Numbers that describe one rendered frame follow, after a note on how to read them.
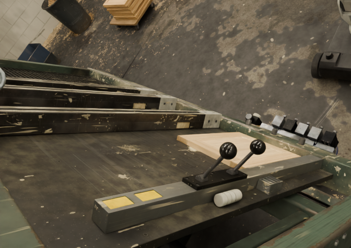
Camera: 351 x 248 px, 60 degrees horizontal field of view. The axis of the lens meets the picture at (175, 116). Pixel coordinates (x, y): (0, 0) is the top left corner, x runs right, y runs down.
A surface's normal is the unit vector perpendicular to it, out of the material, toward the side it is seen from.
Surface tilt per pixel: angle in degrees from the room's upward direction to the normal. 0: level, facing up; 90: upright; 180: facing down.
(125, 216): 90
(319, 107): 0
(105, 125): 90
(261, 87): 0
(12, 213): 59
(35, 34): 90
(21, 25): 90
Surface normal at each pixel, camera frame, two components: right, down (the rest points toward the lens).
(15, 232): 0.20, -0.96
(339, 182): -0.71, 0.00
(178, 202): 0.67, 0.28
